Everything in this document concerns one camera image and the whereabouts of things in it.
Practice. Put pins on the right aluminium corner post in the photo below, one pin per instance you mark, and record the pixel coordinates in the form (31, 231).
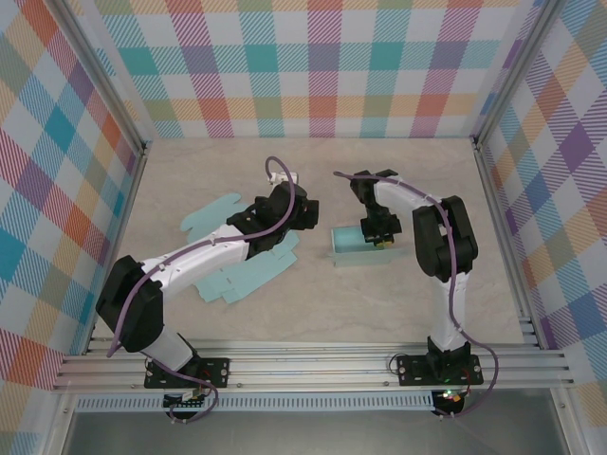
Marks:
(516, 71)

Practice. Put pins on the wide aluminium mounting rail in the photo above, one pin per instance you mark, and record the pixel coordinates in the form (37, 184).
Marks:
(308, 365)

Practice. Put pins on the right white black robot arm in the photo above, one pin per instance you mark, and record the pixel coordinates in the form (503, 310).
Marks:
(443, 237)

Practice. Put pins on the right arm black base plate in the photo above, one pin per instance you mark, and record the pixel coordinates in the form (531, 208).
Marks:
(412, 372)

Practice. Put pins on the right aluminium side rail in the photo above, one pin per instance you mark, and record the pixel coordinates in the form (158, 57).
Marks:
(507, 246)

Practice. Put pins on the aluminium side rail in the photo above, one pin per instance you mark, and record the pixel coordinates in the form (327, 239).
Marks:
(507, 246)
(115, 246)

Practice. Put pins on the left aluminium side rail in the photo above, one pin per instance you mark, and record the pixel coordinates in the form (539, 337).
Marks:
(115, 246)

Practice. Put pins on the grey metal sheet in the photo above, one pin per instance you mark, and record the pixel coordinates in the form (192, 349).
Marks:
(308, 436)

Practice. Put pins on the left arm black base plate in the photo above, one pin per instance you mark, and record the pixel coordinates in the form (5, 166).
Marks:
(218, 372)

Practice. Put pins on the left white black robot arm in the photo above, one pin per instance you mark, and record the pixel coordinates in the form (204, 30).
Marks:
(133, 308)

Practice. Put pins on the left aluminium corner post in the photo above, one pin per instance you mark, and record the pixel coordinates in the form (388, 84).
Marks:
(103, 76)

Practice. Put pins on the aluminium corner post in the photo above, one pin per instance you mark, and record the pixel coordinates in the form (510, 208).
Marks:
(103, 76)
(516, 71)

